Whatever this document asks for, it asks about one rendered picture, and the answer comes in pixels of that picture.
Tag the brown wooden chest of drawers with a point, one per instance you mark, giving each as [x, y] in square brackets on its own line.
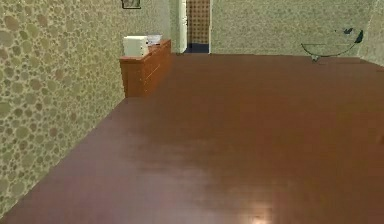
[143, 71]

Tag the pale flat object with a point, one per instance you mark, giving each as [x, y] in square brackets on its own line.
[154, 39]

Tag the white box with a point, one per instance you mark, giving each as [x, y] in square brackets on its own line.
[135, 46]

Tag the white room door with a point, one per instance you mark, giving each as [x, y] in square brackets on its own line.
[182, 25]

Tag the clear glass bowl table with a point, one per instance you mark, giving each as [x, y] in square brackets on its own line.
[325, 50]

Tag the dark small object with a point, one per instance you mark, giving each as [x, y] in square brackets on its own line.
[359, 36]

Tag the dark framed wall picture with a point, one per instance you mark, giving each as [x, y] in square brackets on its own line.
[130, 3]

